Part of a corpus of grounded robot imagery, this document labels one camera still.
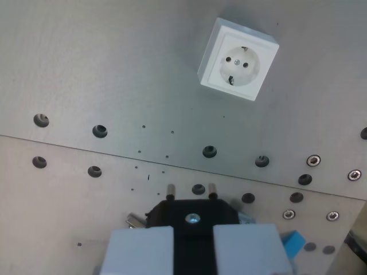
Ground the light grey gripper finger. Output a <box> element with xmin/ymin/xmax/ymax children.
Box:
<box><xmin>213</xmin><ymin>223</ymin><xmax>294</xmax><ymax>275</ymax></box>
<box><xmin>99</xmin><ymin>226</ymin><xmax>175</xmax><ymax>275</ymax></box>

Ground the black two-pin power plug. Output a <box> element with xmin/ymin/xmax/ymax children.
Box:
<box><xmin>145</xmin><ymin>183</ymin><xmax>240</xmax><ymax>275</ymax></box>

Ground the blue plastic block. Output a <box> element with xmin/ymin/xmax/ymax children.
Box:
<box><xmin>279</xmin><ymin>230</ymin><xmax>306</xmax><ymax>260</ymax></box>

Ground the dark object at plate edge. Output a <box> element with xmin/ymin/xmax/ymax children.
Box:
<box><xmin>342</xmin><ymin>228</ymin><xmax>367</xmax><ymax>259</ymax></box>

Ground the silver metal bracket piece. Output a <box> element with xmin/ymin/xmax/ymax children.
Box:
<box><xmin>126</xmin><ymin>212</ymin><xmax>147</xmax><ymax>230</ymax></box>

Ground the white wall socket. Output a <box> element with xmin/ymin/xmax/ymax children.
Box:
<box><xmin>197</xmin><ymin>17</ymin><xmax>280</xmax><ymax>101</ymax></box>

